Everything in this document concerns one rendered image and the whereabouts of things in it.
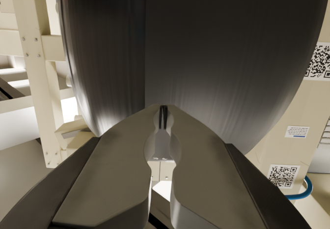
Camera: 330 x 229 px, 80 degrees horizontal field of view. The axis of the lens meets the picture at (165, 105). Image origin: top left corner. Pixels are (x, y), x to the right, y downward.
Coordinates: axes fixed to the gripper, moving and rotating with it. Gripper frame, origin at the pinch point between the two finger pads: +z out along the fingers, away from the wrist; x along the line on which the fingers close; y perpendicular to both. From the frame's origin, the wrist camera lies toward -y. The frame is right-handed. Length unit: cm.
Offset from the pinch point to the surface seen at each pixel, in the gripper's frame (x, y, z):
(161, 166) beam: 2, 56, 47
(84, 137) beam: -33, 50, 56
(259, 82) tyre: 9.9, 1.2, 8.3
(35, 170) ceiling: -214, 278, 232
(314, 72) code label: 30.9, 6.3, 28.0
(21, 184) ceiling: -217, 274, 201
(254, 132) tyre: 11.9, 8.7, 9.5
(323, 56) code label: 31.6, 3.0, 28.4
